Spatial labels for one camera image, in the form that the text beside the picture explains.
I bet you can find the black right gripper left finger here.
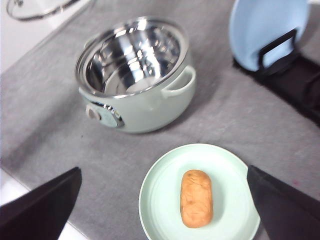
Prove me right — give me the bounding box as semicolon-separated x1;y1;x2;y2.
0;166;82;240

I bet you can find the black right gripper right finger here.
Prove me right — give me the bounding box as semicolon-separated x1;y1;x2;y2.
247;165;320;240

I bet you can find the green plate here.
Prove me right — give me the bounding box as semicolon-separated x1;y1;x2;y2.
138;143;261;240

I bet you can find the brown potato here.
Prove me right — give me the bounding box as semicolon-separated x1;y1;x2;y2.
180;169;213;228

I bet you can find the glass steamer lid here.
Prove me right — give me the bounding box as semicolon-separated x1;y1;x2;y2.
6;0;81;21

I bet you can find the black plate rack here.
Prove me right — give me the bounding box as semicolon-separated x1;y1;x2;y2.
233;29;320;125

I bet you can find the green electric steamer pot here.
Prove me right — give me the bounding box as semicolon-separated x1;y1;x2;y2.
74;17;197;133

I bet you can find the blue plate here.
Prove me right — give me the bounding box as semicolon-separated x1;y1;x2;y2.
229;0;309;72

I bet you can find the grey table mat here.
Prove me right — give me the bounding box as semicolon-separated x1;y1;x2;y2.
0;0;320;240

